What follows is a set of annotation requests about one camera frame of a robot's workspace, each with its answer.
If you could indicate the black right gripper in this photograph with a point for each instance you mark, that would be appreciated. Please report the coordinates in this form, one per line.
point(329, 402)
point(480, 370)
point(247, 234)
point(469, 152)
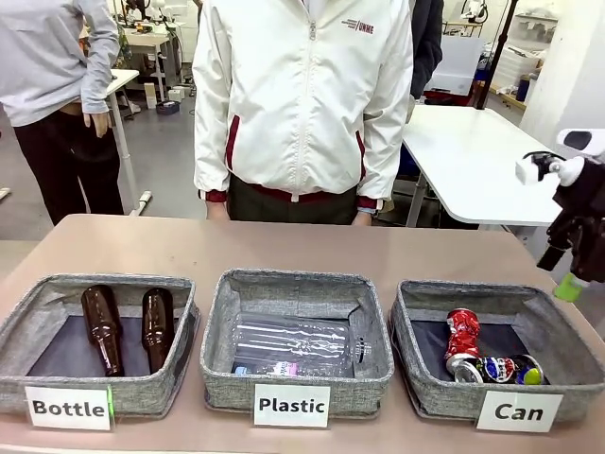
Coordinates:
point(591, 194)

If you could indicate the crushed red soda can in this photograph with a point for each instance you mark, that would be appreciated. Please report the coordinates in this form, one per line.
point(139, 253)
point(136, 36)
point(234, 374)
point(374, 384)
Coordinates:
point(463, 331)

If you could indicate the large clear plastic bottle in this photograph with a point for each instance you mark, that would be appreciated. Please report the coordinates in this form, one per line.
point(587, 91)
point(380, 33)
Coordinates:
point(293, 338)

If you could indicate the small pink-label plastic bottle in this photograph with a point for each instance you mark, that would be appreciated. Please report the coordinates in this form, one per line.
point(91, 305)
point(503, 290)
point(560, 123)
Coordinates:
point(279, 369)

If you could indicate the brown glass bottle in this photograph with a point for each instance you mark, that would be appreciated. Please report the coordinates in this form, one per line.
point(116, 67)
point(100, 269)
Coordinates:
point(157, 326)
point(101, 326)

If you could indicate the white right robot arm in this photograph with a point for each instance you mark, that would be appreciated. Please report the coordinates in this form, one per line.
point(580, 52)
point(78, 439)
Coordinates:
point(598, 149)

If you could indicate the white-jacket person's right forearm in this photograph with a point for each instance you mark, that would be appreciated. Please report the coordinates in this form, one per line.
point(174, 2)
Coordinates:
point(210, 151)

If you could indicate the white-jacket person's left forearm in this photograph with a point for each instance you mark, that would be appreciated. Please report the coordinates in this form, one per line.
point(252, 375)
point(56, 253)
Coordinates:
point(380, 161)

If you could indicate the dark can yellow-green end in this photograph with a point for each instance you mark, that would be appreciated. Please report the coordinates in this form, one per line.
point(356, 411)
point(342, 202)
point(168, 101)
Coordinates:
point(531, 374)

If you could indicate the crushed blue Pepsi can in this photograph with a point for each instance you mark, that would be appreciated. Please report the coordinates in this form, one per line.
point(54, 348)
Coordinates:
point(496, 369)

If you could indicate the white Can label sign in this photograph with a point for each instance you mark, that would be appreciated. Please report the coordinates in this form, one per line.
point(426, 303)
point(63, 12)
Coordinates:
point(519, 411)

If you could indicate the grey fabric can basket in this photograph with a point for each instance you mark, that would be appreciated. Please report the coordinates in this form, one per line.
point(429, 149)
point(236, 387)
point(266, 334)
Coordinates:
point(425, 392)

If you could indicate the grey fabric plastic basket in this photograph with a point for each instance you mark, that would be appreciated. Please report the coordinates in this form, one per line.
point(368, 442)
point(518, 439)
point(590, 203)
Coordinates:
point(227, 392)

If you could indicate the dark blue floor basket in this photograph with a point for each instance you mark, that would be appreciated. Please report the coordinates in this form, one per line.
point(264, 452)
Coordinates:
point(167, 108)

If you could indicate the grey fabric bottle basket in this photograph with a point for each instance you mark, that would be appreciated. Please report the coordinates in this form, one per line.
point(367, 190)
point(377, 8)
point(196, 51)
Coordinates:
point(151, 399)

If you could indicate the white-jacket person's left hand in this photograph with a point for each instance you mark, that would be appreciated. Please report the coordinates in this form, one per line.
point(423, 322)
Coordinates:
point(364, 218)

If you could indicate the white-jacket person's right hand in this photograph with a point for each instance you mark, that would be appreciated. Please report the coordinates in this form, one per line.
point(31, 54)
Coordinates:
point(216, 210)

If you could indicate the grey-hoodie person's hand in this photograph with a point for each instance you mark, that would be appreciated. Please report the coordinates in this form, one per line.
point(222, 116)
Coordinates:
point(98, 124)

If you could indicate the large white table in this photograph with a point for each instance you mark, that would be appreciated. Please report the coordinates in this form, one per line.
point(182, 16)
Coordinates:
point(472, 156)

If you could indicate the dark blue flask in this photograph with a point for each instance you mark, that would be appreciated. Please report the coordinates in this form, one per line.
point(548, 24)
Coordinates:
point(523, 90)

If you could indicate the clear storage boxes stack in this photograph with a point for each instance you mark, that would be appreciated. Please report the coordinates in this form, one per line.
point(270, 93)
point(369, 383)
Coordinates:
point(520, 64)

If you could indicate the black vertical pole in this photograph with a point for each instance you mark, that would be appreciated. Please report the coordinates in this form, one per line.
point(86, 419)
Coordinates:
point(496, 47)

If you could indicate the person in dark jacket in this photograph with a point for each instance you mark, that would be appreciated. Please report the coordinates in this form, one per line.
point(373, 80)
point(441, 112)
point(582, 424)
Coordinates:
point(425, 42)

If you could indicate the person in white jacket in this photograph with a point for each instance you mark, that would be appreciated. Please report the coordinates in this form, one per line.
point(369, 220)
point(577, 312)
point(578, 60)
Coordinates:
point(302, 94)

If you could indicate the white Plastic label sign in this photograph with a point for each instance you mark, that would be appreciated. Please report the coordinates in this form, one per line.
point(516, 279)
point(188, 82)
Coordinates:
point(292, 406)

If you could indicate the narrow white standing desk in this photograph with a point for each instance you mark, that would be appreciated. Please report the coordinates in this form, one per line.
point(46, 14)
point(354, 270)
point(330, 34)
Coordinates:
point(124, 142)

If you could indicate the cluttered white background desk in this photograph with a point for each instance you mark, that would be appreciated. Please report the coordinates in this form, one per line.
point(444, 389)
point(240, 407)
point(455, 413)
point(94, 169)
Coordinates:
point(146, 40)

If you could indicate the white Bottle label sign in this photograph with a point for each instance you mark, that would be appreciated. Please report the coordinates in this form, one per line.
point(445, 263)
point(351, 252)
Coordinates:
point(68, 407)

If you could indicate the person in grey hoodie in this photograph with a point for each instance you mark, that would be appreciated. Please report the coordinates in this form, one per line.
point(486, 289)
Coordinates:
point(42, 71)

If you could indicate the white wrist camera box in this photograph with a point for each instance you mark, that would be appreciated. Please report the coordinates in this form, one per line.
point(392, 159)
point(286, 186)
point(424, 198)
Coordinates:
point(527, 171)

